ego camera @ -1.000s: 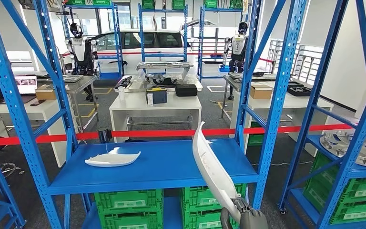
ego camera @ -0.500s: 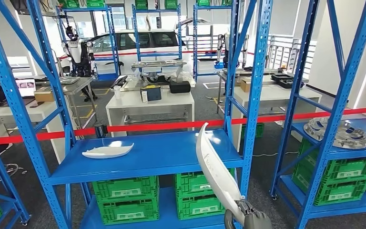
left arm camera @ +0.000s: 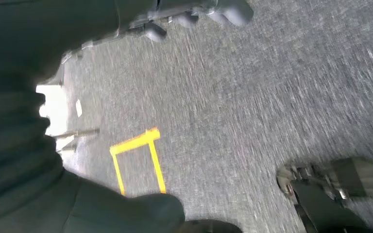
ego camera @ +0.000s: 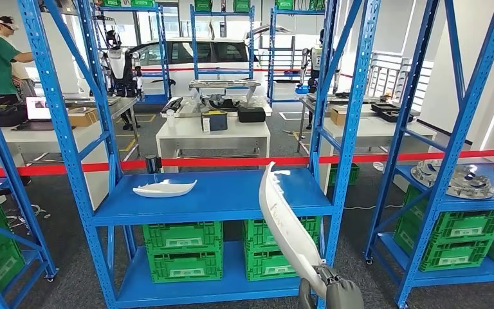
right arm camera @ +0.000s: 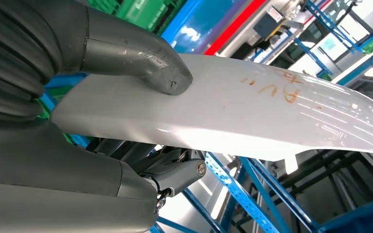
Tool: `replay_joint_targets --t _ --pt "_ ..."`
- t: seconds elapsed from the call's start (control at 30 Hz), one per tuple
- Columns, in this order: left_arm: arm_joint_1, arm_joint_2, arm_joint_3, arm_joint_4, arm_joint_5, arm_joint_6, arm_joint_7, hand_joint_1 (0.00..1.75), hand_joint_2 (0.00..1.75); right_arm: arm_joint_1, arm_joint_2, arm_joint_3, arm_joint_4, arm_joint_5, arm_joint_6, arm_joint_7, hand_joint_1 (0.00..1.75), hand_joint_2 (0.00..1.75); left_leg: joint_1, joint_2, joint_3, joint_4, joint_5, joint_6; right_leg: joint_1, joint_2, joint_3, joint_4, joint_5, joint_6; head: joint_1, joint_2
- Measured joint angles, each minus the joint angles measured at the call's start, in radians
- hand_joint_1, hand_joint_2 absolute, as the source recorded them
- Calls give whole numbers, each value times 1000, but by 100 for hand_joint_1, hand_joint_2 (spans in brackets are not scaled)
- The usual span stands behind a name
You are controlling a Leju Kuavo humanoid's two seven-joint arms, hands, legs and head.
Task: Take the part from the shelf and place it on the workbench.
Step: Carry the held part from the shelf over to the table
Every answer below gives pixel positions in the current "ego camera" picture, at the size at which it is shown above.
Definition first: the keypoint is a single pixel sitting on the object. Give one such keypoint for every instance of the open laptop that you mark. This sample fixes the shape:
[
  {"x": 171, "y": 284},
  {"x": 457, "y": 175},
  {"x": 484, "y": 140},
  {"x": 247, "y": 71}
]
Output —
[{"x": 38, "y": 108}]

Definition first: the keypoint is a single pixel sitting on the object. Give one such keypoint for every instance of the small blue bin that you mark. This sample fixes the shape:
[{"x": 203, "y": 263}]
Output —
[{"x": 301, "y": 89}]

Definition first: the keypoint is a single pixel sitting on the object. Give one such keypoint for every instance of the long black car part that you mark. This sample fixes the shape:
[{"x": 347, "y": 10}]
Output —
[{"x": 172, "y": 105}]

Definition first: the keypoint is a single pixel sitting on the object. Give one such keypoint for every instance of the black stanchion post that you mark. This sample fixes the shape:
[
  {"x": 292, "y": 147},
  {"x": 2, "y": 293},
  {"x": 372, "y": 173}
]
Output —
[{"x": 153, "y": 164}]

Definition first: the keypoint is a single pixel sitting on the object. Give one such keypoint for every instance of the white bottle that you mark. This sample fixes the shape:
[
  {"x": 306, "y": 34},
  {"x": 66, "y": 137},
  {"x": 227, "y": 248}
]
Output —
[{"x": 170, "y": 119}]

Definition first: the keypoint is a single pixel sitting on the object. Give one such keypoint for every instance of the silver metal disc part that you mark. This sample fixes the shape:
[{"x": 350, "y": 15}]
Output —
[{"x": 477, "y": 183}]

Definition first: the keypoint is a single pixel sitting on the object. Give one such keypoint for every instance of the black plastic trays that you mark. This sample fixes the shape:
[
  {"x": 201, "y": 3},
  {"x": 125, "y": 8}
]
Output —
[{"x": 394, "y": 113}]

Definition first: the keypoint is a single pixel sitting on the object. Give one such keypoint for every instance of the black hard case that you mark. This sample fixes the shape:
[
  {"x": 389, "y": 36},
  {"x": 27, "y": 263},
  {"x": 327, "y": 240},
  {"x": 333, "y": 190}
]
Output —
[{"x": 251, "y": 115}]

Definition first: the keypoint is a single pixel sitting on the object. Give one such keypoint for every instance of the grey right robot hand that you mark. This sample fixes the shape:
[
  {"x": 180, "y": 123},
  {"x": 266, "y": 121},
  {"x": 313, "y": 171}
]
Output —
[{"x": 345, "y": 296}]

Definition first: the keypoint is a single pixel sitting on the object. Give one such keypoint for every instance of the red barrier tape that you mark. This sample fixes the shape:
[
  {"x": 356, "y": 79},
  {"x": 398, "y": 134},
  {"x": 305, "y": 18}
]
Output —
[{"x": 230, "y": 162}]

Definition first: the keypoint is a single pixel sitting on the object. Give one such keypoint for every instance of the humanoid robot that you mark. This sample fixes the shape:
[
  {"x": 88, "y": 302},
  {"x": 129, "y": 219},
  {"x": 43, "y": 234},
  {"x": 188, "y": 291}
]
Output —
[
  {"x": 316, "y": 57},
  {"x": 121, "y": 64}
]

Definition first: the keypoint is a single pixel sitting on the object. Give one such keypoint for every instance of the black bag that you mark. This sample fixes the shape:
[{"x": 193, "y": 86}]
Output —
[{"x": 10, "y": 115}]

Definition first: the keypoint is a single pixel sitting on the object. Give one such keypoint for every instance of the steel table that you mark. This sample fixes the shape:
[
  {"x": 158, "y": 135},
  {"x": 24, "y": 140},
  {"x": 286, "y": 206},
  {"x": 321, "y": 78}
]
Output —
[
  {"x": 304, "y": 101},
  {"x": 123, "y": 107}
]

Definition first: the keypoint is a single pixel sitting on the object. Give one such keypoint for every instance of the dark blue box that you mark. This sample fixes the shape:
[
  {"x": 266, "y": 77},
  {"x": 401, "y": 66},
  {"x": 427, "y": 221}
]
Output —
[{"x": 217, "y": 121}]

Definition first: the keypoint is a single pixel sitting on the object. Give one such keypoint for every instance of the cardboard box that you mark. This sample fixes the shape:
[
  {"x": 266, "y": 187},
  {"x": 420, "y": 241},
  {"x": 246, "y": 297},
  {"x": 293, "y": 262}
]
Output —
[
  {"x": 83, "y": 118},
  {"x": 340, "y": 116}
]

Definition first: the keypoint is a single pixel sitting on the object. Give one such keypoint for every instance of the grey metal part stand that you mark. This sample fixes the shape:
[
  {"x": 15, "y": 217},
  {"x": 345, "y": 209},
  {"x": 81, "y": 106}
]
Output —
[{"x": 223, "y": 84}]

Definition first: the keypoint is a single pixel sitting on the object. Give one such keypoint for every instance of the white railing rack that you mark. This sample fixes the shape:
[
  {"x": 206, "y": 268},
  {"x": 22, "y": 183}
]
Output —
[{"x": 400, "y": 76}]

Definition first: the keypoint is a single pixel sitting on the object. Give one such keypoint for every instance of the white car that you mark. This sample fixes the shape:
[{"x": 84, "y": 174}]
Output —
[{"x": 181, "y": 83}]

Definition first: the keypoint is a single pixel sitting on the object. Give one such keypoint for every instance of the blue metal shelf rack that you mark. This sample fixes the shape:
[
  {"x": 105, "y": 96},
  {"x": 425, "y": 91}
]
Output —
[
  {"x": 221, "y": 192},
  {"x": 25, "y": 200},
  {"x": 221, "y": 72},
  {"x": 271, "y": 55},
  {"x": 163, "y": 55},
  {"x": 461, "y": 140}
]

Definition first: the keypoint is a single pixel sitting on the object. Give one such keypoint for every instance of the white curved plastic part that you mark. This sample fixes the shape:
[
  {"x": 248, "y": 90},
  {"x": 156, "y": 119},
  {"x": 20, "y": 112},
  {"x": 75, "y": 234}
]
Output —
[
  {"x": 285, "y": 221},
  {"x": 164, "y": 189}
]

